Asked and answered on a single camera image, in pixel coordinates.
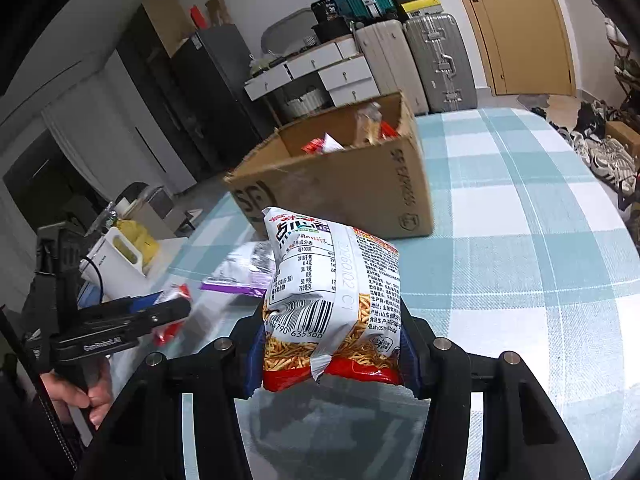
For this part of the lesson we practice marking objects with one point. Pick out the silver suitcase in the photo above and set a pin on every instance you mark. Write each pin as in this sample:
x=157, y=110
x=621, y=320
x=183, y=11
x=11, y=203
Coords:
x=440, y=62

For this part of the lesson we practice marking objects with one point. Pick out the grey arched mirror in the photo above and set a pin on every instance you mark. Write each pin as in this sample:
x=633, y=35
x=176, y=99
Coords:
x=287, y=30

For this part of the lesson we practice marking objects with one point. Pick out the brown cardboard box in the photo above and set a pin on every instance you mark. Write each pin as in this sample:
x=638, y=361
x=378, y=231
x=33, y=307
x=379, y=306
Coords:
x=340, y=190

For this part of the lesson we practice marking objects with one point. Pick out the white drawer dresser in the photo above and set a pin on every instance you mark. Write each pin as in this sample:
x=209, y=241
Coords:
x=325, y=72

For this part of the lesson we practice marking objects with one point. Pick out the blue white checked tablecloth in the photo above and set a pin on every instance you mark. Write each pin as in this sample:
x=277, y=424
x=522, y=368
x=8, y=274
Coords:
x=525, y=260

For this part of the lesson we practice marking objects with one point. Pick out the tan snack packet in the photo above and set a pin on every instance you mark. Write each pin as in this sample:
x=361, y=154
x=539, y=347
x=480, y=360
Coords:
x=369, y=122

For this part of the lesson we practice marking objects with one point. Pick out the white jug with yellow contents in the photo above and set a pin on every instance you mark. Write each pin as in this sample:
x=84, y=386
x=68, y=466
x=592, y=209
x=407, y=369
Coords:
x=122, y=255

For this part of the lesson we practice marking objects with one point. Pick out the black labelled bag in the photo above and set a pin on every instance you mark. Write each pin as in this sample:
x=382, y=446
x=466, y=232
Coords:
x=325, y=10

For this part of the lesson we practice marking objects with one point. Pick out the wooden door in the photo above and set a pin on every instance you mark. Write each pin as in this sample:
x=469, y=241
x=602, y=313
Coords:
x=520, y=25

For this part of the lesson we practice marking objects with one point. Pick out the woven laundry basket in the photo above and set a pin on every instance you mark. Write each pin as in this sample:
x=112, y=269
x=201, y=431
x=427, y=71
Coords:
x=302, y=105

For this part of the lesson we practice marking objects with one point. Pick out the beige suitcase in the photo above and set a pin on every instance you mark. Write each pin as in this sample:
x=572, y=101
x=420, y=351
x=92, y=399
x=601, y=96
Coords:
x=392, y=65

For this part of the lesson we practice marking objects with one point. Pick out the person's left hand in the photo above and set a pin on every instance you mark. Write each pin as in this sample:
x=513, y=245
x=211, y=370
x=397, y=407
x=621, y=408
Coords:
x=75, y=407

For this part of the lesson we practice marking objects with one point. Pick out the pile of scattered shoes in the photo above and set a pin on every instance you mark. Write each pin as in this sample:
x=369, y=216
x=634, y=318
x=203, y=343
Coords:
x=595, y=150

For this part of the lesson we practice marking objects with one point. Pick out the white purple snack packet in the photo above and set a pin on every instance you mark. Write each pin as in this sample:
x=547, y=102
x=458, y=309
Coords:
x=240, y=272

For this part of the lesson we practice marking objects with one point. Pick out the grey door mat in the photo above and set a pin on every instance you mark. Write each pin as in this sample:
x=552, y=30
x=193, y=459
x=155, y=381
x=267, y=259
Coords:
x=534, y=101

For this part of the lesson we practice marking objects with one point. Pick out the brown shoe box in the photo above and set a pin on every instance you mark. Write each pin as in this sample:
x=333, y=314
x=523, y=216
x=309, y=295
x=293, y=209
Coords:
x=625, y=139

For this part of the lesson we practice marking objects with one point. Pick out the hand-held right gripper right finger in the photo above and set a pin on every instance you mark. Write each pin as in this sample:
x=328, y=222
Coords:
x=411, y=365

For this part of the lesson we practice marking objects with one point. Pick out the white crispy noodle snack packet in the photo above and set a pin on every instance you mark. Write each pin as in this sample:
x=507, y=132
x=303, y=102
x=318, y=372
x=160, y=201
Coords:
x=320, y=270

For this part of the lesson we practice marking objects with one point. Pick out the red gift box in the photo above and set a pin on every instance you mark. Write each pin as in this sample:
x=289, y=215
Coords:
x=198, y=16

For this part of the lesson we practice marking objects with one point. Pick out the large flat cardboard carton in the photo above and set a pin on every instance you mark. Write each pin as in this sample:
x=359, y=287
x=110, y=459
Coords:
x=167, y=22

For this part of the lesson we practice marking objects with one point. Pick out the black refrigerator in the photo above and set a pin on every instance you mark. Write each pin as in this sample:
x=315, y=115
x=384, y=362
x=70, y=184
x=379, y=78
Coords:
x=215, y=95

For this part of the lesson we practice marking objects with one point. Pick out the brown paper bag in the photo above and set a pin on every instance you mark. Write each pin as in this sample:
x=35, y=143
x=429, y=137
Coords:
x=218, y=9

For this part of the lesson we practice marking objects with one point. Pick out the white red noodle packet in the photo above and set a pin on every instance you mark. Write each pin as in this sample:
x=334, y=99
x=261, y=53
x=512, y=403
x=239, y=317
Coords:
x=322, y=145

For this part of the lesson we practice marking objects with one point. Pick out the black storage box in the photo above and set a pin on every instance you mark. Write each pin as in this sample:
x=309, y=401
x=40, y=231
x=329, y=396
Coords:
x=332, y=30

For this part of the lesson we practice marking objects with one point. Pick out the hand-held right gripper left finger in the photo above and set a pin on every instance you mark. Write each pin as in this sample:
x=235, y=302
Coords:
x=254, y=365

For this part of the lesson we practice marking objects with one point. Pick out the yellow black shoe box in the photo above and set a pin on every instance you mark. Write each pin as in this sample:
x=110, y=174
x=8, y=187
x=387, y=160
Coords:
x=422, y=6

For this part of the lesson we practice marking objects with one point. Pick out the rows of assorted shoes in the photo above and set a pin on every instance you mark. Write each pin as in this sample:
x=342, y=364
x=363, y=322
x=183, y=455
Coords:
x=627, y=60

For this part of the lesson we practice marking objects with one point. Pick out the red cookie packet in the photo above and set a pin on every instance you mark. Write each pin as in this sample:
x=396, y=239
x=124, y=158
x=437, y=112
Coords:
x=389, y=131

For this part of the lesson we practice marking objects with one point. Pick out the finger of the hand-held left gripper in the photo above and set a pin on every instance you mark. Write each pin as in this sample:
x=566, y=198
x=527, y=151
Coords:
x=165, y=315
x=140, y=302

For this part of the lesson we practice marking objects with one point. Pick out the red white snack packet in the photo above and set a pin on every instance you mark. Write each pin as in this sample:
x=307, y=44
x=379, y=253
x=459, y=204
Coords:
x=172, y=330

